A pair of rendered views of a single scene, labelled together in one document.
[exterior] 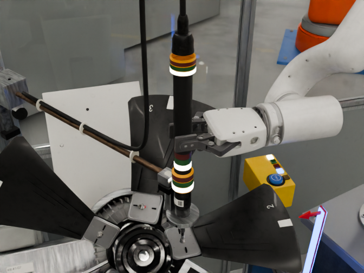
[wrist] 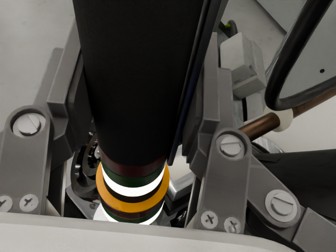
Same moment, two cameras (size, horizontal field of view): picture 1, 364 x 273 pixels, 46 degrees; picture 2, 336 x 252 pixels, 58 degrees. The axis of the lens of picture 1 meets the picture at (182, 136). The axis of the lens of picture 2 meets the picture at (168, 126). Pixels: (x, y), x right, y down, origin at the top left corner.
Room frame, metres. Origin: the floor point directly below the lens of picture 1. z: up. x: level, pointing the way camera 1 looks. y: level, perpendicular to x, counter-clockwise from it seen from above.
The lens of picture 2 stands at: (0.68, -0.07, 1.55)
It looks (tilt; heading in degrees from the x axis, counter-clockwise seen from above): 58 degrees down; 99
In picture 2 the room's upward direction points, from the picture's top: 12 degrees clockwise
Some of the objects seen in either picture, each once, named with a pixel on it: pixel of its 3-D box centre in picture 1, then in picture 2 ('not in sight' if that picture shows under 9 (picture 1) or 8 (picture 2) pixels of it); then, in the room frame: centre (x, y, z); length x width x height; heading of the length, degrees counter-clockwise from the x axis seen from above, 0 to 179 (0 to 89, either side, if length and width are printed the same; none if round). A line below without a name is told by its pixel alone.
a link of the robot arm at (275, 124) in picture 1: (266, 125); not in sight; (0.70, -0.16, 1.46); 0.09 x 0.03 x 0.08; 15
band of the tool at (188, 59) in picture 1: (182, 64); not in sight; (0.65, 0.00, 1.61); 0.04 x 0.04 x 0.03
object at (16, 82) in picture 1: (6, 88); not in sight; (1.05, 0.48, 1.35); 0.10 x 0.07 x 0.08; 50
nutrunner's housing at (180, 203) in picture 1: (182, 137); not in sight; (0.65, 0.00, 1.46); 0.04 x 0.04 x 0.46
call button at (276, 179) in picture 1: (275, 179); not in sight; (0.99, -0.28, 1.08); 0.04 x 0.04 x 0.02
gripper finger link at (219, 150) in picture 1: (225, 142); not in sight; (0.64, -0.08, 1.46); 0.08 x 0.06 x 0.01; 165
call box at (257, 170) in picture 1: (267, 183); not in sight; (1.03, -0.27, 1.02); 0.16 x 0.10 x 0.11; 15
